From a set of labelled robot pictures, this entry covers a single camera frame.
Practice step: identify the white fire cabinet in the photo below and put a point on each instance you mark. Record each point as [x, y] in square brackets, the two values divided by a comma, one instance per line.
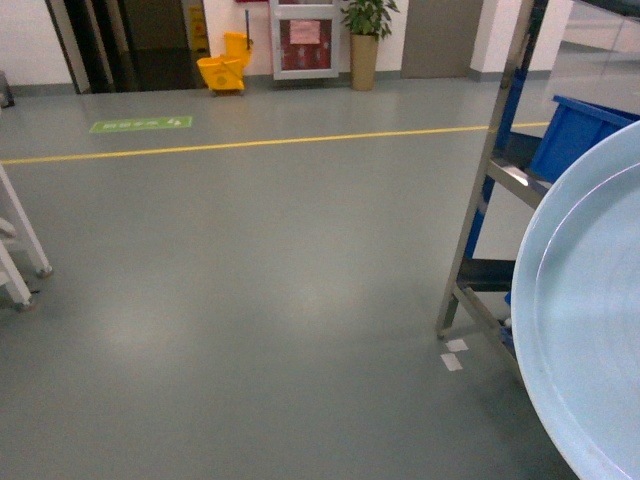
[305, 39]

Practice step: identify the blue crate on shelf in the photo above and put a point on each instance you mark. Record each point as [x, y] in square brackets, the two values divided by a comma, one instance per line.
[575, 127]

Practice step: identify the light blue round tray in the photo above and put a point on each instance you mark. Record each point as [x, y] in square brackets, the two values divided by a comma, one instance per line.
[575, 310]

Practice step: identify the stainless steel shelf rack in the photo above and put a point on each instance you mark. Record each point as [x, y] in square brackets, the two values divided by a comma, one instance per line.
[505, 160]

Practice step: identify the yellow wet floor sign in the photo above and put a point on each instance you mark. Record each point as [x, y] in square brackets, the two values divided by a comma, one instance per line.
[198, 30]

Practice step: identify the green floor sign sticker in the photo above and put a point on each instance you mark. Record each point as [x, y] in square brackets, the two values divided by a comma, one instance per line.
[141, 124]

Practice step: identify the yellow mop bucket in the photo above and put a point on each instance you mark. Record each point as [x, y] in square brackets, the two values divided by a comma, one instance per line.
[225, 73]

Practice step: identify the potted green plant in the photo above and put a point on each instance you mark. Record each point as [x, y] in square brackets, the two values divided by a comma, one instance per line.
[368, 22]

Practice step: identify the white cart frame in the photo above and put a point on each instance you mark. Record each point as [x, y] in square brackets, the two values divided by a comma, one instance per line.
[17, 234]

